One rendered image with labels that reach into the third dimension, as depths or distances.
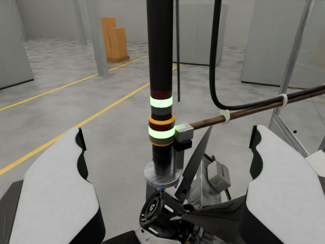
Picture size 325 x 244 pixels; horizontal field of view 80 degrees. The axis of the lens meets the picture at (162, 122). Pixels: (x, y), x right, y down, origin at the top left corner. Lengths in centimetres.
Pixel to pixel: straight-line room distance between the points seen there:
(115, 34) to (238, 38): 699
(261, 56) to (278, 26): 73
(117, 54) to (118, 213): 702
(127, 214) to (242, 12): 1152
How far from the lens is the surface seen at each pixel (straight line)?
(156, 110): 29
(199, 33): 756
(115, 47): 848
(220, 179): 84
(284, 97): 51
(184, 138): 34
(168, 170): 37
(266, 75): 588
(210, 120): 37
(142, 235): 72
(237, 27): 1245
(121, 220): 213
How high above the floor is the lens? 172
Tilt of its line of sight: 29 degrees down
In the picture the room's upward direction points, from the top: 1 degrees counter-clockwise
